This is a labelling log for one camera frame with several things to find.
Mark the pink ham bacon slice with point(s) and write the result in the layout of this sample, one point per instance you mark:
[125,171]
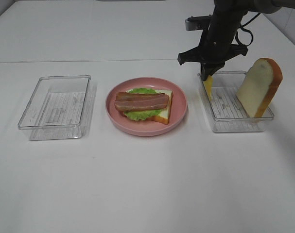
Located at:
[141,104]

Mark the clear plastic tray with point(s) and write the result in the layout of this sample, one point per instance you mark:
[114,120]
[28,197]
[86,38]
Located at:
[224,111]
[58,108]

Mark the yellow cheese slice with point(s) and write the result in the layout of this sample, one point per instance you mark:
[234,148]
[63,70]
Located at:
[208,86]

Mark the brown bacon strip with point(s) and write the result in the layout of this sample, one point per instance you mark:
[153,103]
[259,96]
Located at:
[126,95]

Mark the pink round plate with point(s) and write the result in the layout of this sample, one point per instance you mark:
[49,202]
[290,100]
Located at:
[147,127]

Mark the left clear plastic tray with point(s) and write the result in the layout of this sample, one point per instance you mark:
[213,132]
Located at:
[58,108]

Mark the right clear plastic tray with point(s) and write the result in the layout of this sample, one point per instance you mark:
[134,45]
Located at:
[224,111]

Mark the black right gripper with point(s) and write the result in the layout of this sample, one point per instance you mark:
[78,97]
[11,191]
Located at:
[215,46]

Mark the bread slice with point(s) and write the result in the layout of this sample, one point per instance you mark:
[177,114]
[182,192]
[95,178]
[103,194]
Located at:
[259,86]
[164,115]

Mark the green lettuce leaf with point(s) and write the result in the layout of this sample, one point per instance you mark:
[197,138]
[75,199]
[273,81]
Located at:
[141,115]

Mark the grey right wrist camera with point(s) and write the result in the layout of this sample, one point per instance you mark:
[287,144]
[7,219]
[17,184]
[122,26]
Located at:
[197,23]

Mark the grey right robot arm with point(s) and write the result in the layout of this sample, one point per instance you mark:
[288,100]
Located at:
[266,6]

